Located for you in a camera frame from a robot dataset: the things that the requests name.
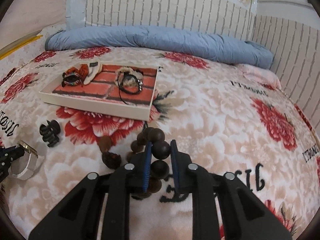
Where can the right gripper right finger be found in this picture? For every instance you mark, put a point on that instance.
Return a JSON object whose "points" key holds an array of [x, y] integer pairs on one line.
{"points": [[244, 215]]}

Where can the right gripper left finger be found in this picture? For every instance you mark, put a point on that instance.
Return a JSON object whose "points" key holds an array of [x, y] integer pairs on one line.
{"points": [[98, 205]]}

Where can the silver bangle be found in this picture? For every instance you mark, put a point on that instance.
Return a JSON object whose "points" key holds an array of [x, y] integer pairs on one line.
{"points": [[24, 167]]}

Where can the brown leaf pendant tassel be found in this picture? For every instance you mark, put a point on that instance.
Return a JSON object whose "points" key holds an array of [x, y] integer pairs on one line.
{"points": [[110, 159]]}

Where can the floral plush blanket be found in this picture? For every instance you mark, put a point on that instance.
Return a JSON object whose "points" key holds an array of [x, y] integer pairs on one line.
{"points": [[225, 122]]}

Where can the yellow strip at bedside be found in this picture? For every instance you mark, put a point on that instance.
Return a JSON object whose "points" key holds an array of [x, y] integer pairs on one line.
{"points": [[14, 46]]}

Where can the orange fabric scrunchie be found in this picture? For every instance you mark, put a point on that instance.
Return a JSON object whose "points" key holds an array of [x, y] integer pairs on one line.
{"points": [[82, 71]]}

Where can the white tray brick-pattern lining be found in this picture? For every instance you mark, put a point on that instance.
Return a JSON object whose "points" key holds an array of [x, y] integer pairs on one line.
{"points": [[122, 90]]}

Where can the white card with hair clip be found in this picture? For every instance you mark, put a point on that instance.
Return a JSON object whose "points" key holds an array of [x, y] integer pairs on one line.
{"points": [[94, 69]]}

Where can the blue rolled duvet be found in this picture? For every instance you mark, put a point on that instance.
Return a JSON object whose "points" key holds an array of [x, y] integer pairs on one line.
{"points": [[213, 47]]}

